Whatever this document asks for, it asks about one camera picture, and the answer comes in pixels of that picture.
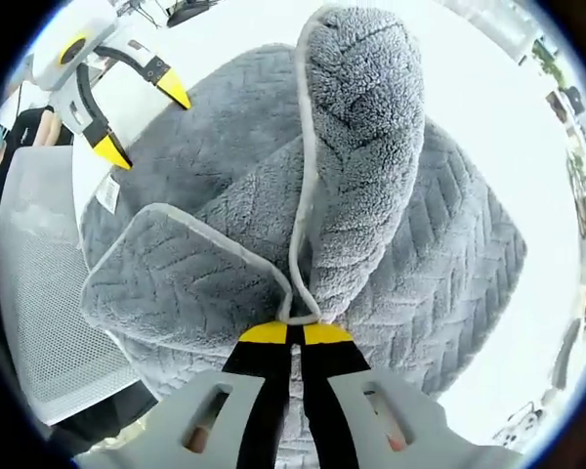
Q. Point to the grey textured towel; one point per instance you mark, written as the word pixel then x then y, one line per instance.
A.
pixel 361 122

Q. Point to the person's dark clothing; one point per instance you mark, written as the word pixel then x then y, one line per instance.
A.
pixel 24 127

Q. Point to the grey mesh office chair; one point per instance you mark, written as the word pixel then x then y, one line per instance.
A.
pixel 54 317

